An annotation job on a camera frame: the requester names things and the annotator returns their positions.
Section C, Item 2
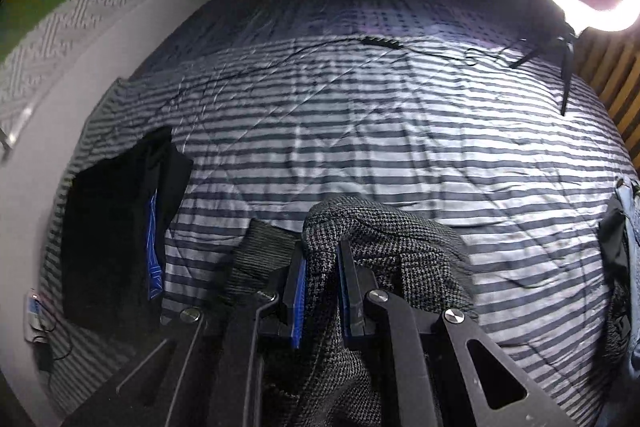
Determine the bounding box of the light blue denim garment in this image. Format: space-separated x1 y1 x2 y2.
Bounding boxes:
612 179 640 358

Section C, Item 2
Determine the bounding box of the blue striped shirt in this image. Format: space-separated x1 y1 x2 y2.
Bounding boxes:
144 189 166 303

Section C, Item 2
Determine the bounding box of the wooden slat bed railing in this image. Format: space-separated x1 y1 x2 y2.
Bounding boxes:
570 27 640 142

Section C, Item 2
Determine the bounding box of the black tripod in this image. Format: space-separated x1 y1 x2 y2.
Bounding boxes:
507 22 581 116

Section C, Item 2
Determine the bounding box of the dark grey knit coat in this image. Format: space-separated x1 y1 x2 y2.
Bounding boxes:
222 194 481 427

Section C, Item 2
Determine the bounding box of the striped grey quilt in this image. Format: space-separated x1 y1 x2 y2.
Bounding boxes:
37 0 633 427

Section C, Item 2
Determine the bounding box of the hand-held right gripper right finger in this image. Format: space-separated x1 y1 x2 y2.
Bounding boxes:
337 239 576 427

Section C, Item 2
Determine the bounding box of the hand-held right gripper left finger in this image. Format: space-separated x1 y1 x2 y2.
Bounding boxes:
62 241 307 427

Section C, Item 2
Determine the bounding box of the black cloth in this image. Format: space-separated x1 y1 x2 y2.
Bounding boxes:
597 194 631 289

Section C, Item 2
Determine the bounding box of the white power strip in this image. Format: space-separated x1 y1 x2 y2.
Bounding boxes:
24 289 51 343

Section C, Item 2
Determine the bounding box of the black folded garment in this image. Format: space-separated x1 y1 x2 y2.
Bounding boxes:
60 127 195 333

